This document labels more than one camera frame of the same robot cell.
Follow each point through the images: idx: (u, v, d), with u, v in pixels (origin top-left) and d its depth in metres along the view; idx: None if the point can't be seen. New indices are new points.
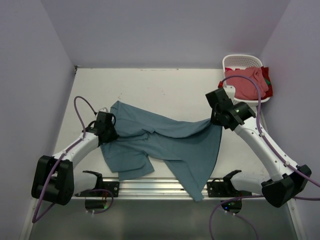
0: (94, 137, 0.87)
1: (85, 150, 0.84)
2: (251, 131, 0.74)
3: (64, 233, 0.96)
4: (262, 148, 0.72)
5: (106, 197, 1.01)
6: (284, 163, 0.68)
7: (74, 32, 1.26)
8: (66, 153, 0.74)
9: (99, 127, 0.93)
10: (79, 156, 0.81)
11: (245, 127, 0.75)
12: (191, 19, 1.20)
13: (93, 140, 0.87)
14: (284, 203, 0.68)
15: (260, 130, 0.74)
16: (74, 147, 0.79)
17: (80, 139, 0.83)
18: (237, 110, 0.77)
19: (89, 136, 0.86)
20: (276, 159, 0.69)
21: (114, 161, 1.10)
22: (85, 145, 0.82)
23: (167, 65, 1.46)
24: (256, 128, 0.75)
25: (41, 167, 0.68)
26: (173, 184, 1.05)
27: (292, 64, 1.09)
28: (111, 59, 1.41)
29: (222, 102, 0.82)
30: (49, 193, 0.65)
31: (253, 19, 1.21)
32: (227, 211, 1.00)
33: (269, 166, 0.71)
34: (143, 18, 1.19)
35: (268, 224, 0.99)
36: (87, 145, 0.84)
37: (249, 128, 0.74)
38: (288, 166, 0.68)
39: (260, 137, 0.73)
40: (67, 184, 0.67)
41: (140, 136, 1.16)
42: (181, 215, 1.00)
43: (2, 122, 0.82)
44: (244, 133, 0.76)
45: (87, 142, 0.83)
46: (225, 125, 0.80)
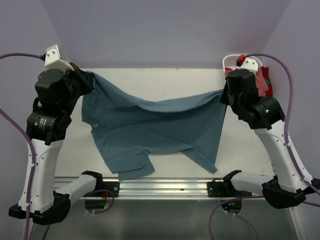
0: (49, 152, 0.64)
1: (50, 169, 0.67)
2: (276, 139, 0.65)
3: (64, 233, 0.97)
4: (283, 160, 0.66)
5: (106, 197, 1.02)
6: (302, 178, 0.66)
7: (74, 32, 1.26)
8: (30, 202, 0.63)
9: (51, 107, 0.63)
10: (49, 179, 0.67)
11: (271, 133, 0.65)
12: (190, 18, 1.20)
13: (51, 152, 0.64)
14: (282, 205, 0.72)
15: (287, 140, 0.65)
16: (33, 182, 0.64)
17: (33, 167, 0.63)
18: (266, 110, 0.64)
19: (40, 153, 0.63)
20: (295, 173, 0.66)
21: (114, 162, 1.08)
22: (44, 171, 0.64)
23: (167, 66, 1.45)
24: (282, 135, 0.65)
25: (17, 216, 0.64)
26: (173, 184, 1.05)
27: (292, 64, 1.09)
28: (110, 59, 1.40)
29: (249, 93, 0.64)
30: None
31: (252, 19, 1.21)
32: (227, 211, 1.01)
33: (284, 177, 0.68)
34: (143, 17, 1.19)
35: (268, 225, 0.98)
36: (48, 167, 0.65)
37: (275, 135, 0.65)
38: (304, 181, 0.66)
39: (284, 147, 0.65)
40: (58, 213, 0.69)
41: (133, 120, 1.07)
42: (182, 215, 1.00)
43: (2, 122, 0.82)
44: (268, 140, 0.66)
45: (44, 169, 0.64)
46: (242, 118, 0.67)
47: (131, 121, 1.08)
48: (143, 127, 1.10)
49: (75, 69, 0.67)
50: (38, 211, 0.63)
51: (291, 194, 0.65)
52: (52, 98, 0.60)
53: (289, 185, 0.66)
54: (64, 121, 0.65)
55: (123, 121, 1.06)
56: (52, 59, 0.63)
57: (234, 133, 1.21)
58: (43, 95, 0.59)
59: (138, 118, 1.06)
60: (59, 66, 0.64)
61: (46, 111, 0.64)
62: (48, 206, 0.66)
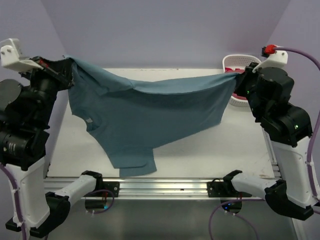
0: (28, 177, 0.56)
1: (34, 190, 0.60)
2: (299, 157, 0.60)
3: (64, 233, 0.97)
4: (300, 178, 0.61)
5: (106, 197, 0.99)
6: (314, 195, 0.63)
7: (74, 32, 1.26)
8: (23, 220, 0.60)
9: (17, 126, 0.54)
10: (37, 197, 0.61)
11: (295, 151, 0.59)
12: (190, 18, 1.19)
13: (30, 176, 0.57)
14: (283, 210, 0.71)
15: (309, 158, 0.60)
16: (20, 206, 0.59)
17: (15, 194, 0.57)
18: (296, 126, 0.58)
19: (20, 179, 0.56)
20: (308, 190, 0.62)
21: (118, 158, 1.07)
22: (28, 196, 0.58)
23: (168, 66, 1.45)
24: (305, 153, 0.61)
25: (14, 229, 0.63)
26: (173, 184, 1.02)
27: None
28: (110, 59, 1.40)
29: (278, 101, 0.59)
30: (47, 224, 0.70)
31: (252, 19, 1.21)
32: (227, 211, 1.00)
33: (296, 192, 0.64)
34: (143, 17, 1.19)
35: (268, 225, 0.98)
36: (33, 190, 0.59)
37: (298, 152, 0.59)
38: (316, 199, 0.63)
39: (305, 165, 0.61)
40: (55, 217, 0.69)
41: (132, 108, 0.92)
42: (181, 215, 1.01)
43: None
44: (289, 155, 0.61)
45: (27, 194, 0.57)
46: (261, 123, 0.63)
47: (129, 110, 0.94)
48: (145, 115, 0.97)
49: (43, 67, 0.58)
50: (33, 228, 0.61)
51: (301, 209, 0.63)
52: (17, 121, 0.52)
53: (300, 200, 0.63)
54: (38, 143, 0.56)
55: (121, 110, 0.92)
56: (9, 60, 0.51)
57: (234, 133, 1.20)
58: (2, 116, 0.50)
59: (137, 108, 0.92)
60: (20, 65, 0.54)
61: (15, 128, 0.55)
62: (45, 217, 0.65)
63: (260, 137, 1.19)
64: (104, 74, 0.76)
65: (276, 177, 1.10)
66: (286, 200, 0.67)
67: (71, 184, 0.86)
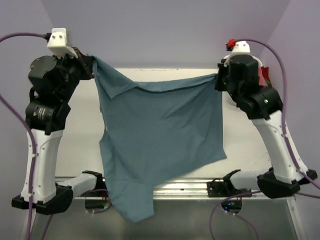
0: (49, 142, 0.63)
1: (52, 157, 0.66)
2: (273, 130, 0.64)
3: (63, 233, 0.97)
4: (282, 153, 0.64)
5: (106, 197, 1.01)
6: (298, 168, 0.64)
7: (75, 32, 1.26)
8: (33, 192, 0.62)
9: (45, 97, 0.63)
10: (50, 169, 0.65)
11: (269, 124, 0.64)
12: (190, 19, 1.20)
13: (52, 140, 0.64)
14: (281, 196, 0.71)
15: (284, 131, 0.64)
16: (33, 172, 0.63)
17: (34, 158, 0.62)
18: (266, 101, 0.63)
19: (40, 144, 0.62)
20: (290, 164, 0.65)
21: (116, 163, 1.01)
22: (45, 159, 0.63)
23: (169, 66, 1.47)
24: (280, 126, 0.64)
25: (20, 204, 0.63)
26: (172, 184, 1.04)
27: (291, 64, 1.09)
28: (111, 59, 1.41)
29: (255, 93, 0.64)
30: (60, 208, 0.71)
31: (253, 20, 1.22)
32: (227, 211, 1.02)
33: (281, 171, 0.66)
34: (142, 18, 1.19)
35: (269, 224, 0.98)
36: (49, 156, 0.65)
37: (273, 125, 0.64)
38: (300, 172, 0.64)
39: (282, 138, 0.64)
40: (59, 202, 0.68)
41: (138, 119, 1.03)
42: (182, 214, 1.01)
43: None
44: (266, 130, 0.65)
45: (45, 157, 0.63)
46: (272, 115, 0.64)
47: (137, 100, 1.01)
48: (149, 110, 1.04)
49: (78, 56, 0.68)
50: (40, 202, 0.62)
51: (286, 185, 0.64)
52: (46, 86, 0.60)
53: (285, 178, 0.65)
54: (63, 109, 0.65)
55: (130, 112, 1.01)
56: (57, 43, 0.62)
57: (234, 132, 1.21)
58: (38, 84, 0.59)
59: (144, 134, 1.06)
60: (62, 49, 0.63)
61: (43, 101, 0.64)
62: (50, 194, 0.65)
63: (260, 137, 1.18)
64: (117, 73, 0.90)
65: None
66: (276, 180, 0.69)
67: (73, 179, 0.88)
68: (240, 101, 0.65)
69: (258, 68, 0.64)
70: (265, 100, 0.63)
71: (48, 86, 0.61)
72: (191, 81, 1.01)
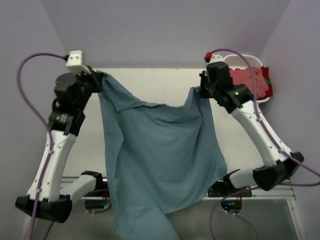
0: (66, 141, 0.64)
1: (64, 159, 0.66)
2: (248, 116, 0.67)
3: (62, 234, 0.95)
4: (260, 136, 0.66)
5: (106, 197, 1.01)
6: (279, 149, 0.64)
7: (75, 32, 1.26)
8: (40, 189, 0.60)
9: (66, 106, 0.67)
10: (59, 178, 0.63)
11: (242, 111, 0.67)
12: (190, 18, 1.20)
13: (68, 141, 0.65)
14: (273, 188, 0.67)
15: (258, 115, 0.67)
16: (48, 167, 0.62)
17: (49, 155, 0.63)
18: (236, 93, 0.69)
19: (57, 143, 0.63)
20: (271, 145, 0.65)
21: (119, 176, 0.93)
22: (59, 156, 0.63)
23: (167, 66, 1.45)
24: (254, 112, 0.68)
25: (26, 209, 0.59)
26: None
27: (291, 63, 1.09)
28: (110, 59, 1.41)
29: (224, 81, 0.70)
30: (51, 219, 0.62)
31: (252, 19, 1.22)
32: (227, 211, 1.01)
33: (263, 150, 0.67)
34: (142, 18, 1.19)
35: (268, 224, 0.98)
36: (63, 155, 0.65)
37: (246, 112, 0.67)
38: (282, 152, 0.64)
39: (258, 122, 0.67)
40: (55, 209, 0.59)
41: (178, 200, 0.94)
42: (182, 215, 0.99)
43: (4, 122, 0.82)
44: (242, 118, 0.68)
45: (60, 155, 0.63)
46: (244, 105, 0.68)
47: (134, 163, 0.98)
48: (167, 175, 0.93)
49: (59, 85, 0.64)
50: (46, 199, 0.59)
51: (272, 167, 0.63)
52: (68, 98, 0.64)
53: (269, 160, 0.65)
54: (80, 117, 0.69)
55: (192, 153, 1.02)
56: (75, 63, 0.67)
57: (234, 132, 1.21)
58: (61, 97, 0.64)
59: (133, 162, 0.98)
60: (79, 69, 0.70)
61: (64, 109, 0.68)
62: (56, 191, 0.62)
63: None
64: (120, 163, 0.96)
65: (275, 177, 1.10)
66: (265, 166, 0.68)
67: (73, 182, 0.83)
68: (217, 97, 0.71)
69: (228, 70, 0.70)
70: (236, 93, 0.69)
71: (70, 98, 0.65)
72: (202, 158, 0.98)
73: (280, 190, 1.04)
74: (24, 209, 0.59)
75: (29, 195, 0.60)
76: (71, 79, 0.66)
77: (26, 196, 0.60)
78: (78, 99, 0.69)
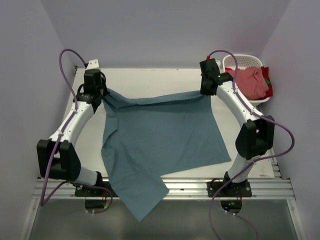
0: (88, 107, 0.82)
1: (82, 122, 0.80)
2: (227, 90, 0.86)
3: (62, 234, 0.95)
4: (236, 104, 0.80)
5: (106, 197, 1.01)
6: (250, 111, 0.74)
7: (75, 32, 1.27)
8: (63, 133, 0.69)
9: (90, 91, 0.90)
10: (77, 134, 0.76)
11: (223, 88, 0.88)
12: (190, 19, 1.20)
13: (89, 109, 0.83)
14: (252, 150, 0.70)
15: (234, 87, 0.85)
16: (71, 121, 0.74)
17: (73, 113, 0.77)
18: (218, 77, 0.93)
19: (81, 107, 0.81)
20: (244, 109, 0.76)
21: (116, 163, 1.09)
22: (80, 116, 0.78)
23: (167, 66, 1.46)
24: (232, 88, 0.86)
25: (43, 153, 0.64)
26: (171, 184, 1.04)
27: (291, 63, 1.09)
28: (110, 59, 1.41)
29: (211, 71, 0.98)
30: (56, 171, 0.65)
31: (252, 19, 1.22)
32: (227, 211, 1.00)
33: (239, 114, 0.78)
34: (142, 18, 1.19)
35: (268, 223, 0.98)
36: (82, 118, 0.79)
37: (225, 88, 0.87)
38: (253, 114, 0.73)
39: (234, 94, 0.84)
40: (72, 153, 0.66)
41: (171, 167, 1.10)
42: (181, 215, 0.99)
43: (5, 121, 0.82)
44: (224, 93, 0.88)
45: (82, 115, 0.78)
46: (223, 84, 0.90)
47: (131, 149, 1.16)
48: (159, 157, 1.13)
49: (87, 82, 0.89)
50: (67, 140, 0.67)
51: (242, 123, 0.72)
52: (93, 83, 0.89)
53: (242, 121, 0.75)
54: (98, 100, 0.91)
55: (179, 136, 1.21)
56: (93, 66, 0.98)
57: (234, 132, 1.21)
58: (88, 81, 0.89)
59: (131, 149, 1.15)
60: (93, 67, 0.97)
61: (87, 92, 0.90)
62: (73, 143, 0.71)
63: None
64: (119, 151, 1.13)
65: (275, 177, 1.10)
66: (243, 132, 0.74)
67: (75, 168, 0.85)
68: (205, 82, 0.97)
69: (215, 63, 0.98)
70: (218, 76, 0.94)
71: (94, 83, 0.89)
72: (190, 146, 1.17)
73: (280, 190, 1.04)
74: (43, 151, 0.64)
75: (51, 139, 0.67)
76: (93, 71, 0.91)
77: (48, 140, 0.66)
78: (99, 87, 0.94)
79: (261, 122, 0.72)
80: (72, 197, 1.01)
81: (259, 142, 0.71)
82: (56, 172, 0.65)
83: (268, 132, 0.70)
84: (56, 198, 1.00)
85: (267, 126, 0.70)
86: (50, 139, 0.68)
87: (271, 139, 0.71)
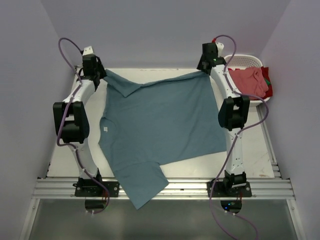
0: (91, 81, 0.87)
1: (87, 93, 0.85)
2: (218, 71, 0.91)
3: (62, 234, 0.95)
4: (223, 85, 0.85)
5: (106, 197, 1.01)
6: (232, 90, 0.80)
7: (75, 32, 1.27)
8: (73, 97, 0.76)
9: (88, 71, 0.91)
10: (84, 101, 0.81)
11: (215, 69, 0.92)
12: (190, 19, 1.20)
13: (91, 84, 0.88)
14: (228, 122, 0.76)
15: (224, 69, 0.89)
16: (78, 91, 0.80)
17: (79, 85, 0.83)
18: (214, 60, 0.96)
19: (85, 81, 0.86)
20: (228, 88, 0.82)
21: (118, 154, 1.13)
22: (86, 88, 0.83)
23: (168, 65, 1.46)
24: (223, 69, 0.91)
25: (57, 113, 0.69)
26: (171, 184, 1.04)
27: (291, 63, 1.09)
28: (110, 59, 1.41)
29: (209, 53, 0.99)
30: (70, 130, 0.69)
31: (252, 19, 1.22)
32: (227, 211, 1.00)
33: (224, 93, 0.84)
34: (142, 18, 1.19)
35: (267, 223, 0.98)
36: (87, 89, 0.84)
37: (217, 70, 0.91)
38: (235, 92, 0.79)
39: (223, 75, 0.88)
40: (84, 114, 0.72)
41: (173, 158, 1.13)
42: (181, 215, 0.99)
43: (5, 122, 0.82)
44: (215, 74, 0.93)
45: (87, 87, 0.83)
46: (217, 66, 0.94)
47: (131, 140, 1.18)
48: (157, 149, 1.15)
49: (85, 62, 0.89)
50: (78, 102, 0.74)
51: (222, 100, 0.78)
52: (91, 65, 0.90)
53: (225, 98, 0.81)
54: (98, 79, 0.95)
55: (179, 127, 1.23)
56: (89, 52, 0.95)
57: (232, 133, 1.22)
58: (86, 64, 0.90)
59: (131, 141, 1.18)
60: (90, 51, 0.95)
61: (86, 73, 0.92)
62: None
63: (260, 138, 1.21)
64: (119, 143, 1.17)
65: (275, 178, 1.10)
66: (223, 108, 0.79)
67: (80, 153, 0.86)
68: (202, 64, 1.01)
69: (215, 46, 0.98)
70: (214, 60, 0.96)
71: (92, 66, 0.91)
72: (189, 138, 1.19)
73: (280, 189, 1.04)
74: (59, 111, 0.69)
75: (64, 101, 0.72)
76: (89, 56, 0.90)
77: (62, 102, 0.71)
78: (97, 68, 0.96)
79: (240, 100, 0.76)
80: (71, 197, 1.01)
81: (234, 116, 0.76)
82: (69, 129, 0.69)
83: (244, 108, 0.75)
84: (58, 198, 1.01)
85: (243, 103, 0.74)
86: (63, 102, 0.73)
87: (246, 115, 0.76)
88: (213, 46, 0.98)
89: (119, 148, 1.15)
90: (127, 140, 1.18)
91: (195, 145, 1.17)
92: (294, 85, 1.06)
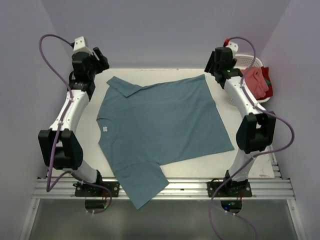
0: (83, 94, 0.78)
1: (79, 110, 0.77)
2: (233, 84, 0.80)
3: (62, 234, 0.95)
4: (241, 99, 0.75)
5: (106, 197, 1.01)
6: (253, 105, 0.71)
7: (75, 32, 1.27)
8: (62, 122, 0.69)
9: (81, 76, 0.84)
10: (75, 121, 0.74)
11: (230, 81, 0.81)
12: (190, 19, 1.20)
13: (84, 96, 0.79)
14: (250, 144, 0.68)
15: (242, 82, 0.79)
16: (68, 111, 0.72)
17: (69, 101, 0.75)
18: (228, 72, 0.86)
19: (77, 95, 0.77)
20: (248, 103, 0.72)
21: (118, 154, 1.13)
22: (77, 106, 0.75)
23: (167, 66, 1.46)
24: (239, 82, 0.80)
25: (44, 143, 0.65)
26: (172, 184, 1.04)
27: (291, 63, 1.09)
28: (110, 59, 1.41)
29: (223, 61, 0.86)
30: (61, 159, 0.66)
31: (252, 19, 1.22)
32: (227, 211, 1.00)
33: (242, 108, 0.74)
34: (142, 18, 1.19)
35: (267, 223, 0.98)
36: (78, 106, 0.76)
37: (232, 82, 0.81)
38: (256, 108, 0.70)
39: (240, 88, 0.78)
40: (73, 142, 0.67)
41: (172, 158, 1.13)
42: (181, 215, 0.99)
43: (5, 122, 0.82)
44: (229, 87, 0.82)
45: (79, 104, 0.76)
46: (232, 78, 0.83)
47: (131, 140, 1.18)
48: (157, 149, 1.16)
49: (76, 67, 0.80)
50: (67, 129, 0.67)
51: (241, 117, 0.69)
52: (83, 68, 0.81)
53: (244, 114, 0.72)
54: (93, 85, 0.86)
55: (179, 128, 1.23)
56: (78, 47, 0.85)
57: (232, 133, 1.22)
58: (77, 68, 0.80)
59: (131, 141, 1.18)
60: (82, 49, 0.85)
61: (80, 78, 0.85)
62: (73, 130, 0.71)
63: None
64: (119, 142, 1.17)
65: (275, 178, 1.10)
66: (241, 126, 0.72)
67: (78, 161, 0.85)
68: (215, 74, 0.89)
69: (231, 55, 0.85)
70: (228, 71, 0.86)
71: (84, 69, 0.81)
72: (189, 139, 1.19)
73: (280, 189, 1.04)
74: (45, 140, 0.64)
75: (51, 128, 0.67)
76: (80, 57, 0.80)
77: (48, 129, 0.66)
78: (91, 70, 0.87)
79: (263, 117, 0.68)
80: (72, 198, 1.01)
81: (257, 137, 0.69)
82: (60, 159, 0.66)
83: (268, 127, 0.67)
84: (58, 199, 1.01)
85: (268, 121, 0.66)
86: (50, 129, 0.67)
87: (271, 135, 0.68)
88: (229, 53, 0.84)
89: (119, 147, 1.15)
90: (127, 140, 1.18)
91: (195, 145, 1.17)
92: (295, 85, 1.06)
